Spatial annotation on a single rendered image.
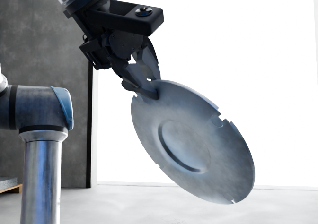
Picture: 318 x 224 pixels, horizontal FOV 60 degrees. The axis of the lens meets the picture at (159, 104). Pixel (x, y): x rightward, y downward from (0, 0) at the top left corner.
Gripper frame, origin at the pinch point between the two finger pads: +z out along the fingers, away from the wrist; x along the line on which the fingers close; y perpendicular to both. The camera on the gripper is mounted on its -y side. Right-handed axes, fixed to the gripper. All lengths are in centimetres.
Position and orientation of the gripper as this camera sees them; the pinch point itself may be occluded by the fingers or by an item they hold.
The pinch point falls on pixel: (158, 91)
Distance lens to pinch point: 50.1
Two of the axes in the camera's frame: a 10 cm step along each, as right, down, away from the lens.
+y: -6.8, 0.6, 7.3
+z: 5.1, 7.5, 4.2
